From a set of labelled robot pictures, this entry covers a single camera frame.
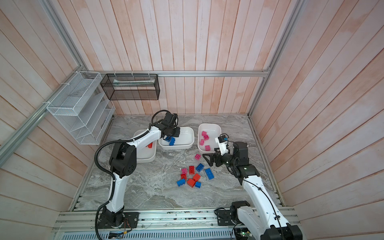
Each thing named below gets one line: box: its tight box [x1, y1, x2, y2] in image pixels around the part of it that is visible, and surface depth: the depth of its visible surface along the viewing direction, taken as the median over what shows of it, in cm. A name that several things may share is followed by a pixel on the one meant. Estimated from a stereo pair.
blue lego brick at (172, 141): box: [169, 136, 176, 146], surface depth 106 cm
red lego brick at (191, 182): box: [187, 178, 196, 188], surface depth 86 cm
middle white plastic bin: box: [158, 126, 195, 150], surface depth 103 cm
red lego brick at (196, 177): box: [192, 173, 201, 182], surface depth 88 cm
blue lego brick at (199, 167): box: [195, 163, 205, 173], surface depth 92 cm
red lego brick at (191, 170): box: [189, 165, 195, 175], surface depth 92 cm
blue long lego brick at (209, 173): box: [205, 168, 215, 180], surface depth 90 cm
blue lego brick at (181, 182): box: [176, 178, 186, 187], surface depth 87 cm
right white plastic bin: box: [197, 123, 222, 154], surface depth 107 cm
